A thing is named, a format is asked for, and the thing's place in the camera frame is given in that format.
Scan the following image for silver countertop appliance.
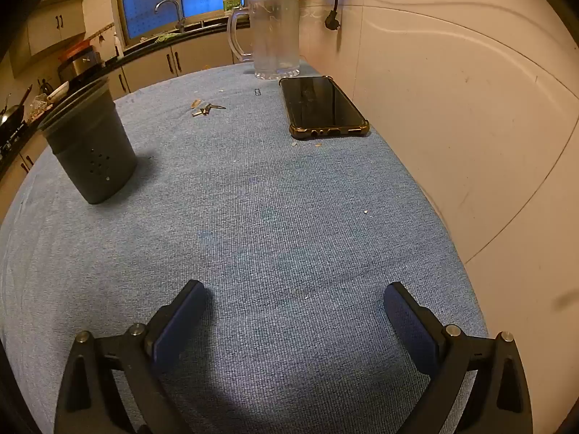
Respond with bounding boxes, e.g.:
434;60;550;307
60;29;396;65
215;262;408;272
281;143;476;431
58;52;102;83

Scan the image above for bunch of keys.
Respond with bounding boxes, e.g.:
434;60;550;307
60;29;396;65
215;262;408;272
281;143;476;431
191;99;227;117

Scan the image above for red plastic basin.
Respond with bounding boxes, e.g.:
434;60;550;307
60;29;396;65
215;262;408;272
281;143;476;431
59;40;94;61

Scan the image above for dark grey utensil holder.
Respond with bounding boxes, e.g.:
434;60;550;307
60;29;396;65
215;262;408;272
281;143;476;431
37;77;139;205

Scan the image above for beige upper kitchen cabinets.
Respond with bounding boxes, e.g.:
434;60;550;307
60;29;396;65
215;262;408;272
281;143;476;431
9;0;89;77

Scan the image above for black smartphone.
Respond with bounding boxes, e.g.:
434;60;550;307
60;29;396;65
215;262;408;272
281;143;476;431
278;75;370;140

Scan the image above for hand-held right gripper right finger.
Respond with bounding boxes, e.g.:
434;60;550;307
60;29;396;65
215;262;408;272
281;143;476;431
384;281;533;434

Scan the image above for clear glass mug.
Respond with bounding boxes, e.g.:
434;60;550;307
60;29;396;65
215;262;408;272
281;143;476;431
226;0;301;81

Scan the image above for chrome kitchen faucet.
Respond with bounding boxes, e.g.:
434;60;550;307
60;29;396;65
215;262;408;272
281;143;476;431
155;0;187;33

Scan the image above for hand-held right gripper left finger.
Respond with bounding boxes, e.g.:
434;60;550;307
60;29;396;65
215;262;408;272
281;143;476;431
54;279;209;434

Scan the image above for blue tablecloth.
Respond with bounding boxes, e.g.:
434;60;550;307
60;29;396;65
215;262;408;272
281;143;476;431
0;61;491;434

